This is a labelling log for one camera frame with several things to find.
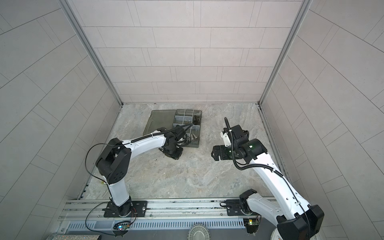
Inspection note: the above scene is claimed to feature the circuit board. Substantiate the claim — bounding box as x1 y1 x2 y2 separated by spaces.
243 218 260 235
113 221 131 231

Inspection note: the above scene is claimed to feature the white scale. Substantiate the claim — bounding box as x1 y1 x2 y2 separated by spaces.
270 229 281 240

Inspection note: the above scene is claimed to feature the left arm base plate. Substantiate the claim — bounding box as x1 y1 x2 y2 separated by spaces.
102 201 148 218

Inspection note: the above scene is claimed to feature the left circuit board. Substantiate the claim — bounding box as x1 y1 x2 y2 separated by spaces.
113 221 131 231

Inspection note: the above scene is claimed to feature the aluminium mounting rail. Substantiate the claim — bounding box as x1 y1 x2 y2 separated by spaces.
58 196 310 222

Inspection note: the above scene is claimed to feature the left black cable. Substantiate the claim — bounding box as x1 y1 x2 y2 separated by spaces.
84 142 109 184

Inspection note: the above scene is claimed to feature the clear green organizer box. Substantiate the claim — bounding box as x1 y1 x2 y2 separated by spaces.
143 109 202 148

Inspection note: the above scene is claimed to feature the glittery grey roll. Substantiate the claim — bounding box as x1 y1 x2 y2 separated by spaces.
45 234 102 240

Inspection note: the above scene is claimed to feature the round metal dish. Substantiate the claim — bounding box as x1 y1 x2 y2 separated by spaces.
187 224 211 240

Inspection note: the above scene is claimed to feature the black bolt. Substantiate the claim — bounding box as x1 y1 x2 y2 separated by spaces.
193 115 202 125

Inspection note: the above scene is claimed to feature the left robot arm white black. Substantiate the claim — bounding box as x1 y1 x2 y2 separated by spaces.
96 124 192 217

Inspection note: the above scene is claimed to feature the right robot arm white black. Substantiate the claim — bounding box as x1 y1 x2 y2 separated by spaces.
211 118 325 240

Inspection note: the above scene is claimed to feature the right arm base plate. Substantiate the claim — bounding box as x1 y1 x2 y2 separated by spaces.
220 199 258 216

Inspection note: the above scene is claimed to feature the right circuit board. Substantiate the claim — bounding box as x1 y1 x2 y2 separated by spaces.
243 218 260 235

